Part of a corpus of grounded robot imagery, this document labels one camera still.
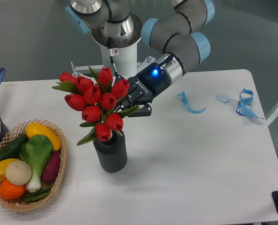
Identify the green bok choy toy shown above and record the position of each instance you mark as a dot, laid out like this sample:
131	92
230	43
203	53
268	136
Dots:
36	152

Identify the purple sweet potato toy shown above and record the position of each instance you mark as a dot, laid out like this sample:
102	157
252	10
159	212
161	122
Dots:
52	168

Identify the crumpled blue tape strip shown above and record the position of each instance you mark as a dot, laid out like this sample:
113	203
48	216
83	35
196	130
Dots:
244	107

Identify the white metal base frame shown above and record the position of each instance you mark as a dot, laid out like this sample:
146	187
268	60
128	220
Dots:
84	70

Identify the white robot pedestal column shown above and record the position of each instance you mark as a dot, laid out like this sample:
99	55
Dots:
125	59

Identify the dark green cucumber toy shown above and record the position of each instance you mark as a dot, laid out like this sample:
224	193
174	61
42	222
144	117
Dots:
12	149

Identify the dark grey ribbed vase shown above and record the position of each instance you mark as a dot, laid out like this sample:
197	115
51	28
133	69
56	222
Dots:
112	153

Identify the green pea pods toy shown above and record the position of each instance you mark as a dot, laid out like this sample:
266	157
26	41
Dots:
37	196

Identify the orange fruit toy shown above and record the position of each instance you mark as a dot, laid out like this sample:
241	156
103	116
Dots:
9	191

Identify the red tulip bouquet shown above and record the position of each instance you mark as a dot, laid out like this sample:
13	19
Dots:
96	99

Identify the yellow bell pepper toy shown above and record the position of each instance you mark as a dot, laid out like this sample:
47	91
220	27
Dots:
3	166

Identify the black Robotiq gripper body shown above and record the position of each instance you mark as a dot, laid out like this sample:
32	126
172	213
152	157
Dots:
146	85

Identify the woven wicker basket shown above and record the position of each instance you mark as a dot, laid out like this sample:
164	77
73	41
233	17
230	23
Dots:
20	205

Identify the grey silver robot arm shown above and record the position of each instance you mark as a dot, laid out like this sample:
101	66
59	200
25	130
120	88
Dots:
151	55

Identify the small light blue cap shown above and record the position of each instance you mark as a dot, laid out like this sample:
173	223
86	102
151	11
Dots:
222	98

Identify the cream garlic bun toy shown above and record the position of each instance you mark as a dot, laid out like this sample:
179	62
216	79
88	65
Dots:
18	173

